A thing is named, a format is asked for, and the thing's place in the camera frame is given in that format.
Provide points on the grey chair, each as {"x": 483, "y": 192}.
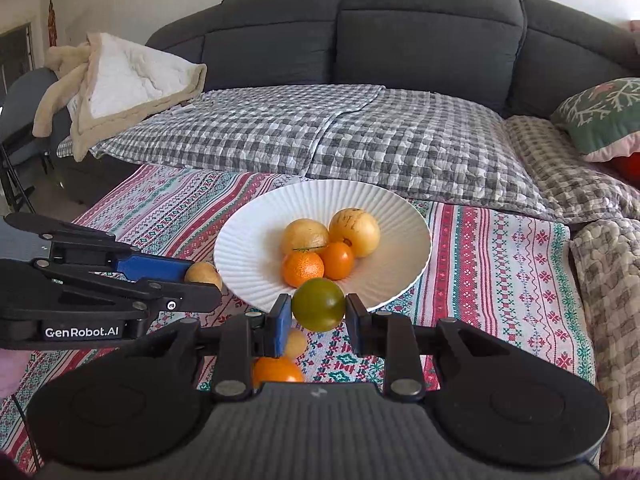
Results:
{"x": 25, "y": 110}

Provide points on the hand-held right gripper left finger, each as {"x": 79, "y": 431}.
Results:
{"x": 280, "y": 322}

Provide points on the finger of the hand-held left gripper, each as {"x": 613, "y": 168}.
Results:
{"x": 155, "y": 267}
{"x": 190, "y": 297}

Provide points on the large yellow round fruit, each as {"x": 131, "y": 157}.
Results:
{"x": 305, "y": 235}
{"x": 356, "y": 232}

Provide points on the green snowflake print pillow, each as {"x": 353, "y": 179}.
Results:
{"x": 600, "y": 115}

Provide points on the grey white checked quilt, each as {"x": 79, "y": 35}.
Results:
{"x": 275, "y": 130}

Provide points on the red green patterned tablecloth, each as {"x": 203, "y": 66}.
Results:
{"x": 475, "y": 285}

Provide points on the red wall hanging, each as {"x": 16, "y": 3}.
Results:
{"x": 52, "y": 17}

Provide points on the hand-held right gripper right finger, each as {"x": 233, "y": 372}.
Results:
{"x": 359, "y": 325}

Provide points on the orange tangerine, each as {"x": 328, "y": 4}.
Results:
{"x": 303, "y": 268}

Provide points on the cream fleece blanket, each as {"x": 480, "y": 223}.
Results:
{"x": 125, "y": 85}

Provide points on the orange plush cushion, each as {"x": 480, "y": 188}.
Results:
{"x": 627, "y": 167}

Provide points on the dark grey sofa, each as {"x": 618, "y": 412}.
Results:
{"x": 425, "y": 35}

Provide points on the small tan oval fruit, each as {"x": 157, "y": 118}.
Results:
{"x": 296, "y": 344}
{"x": 205, "y": 272}

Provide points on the white ribbed plate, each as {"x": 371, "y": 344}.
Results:
{"x": 390, "y": 270}

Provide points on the beige checked quilt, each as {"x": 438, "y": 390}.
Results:
{"x": 565, "y": 175}

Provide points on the dark green orange tomato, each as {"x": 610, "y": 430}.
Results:
{"x": 318, "y": 305}

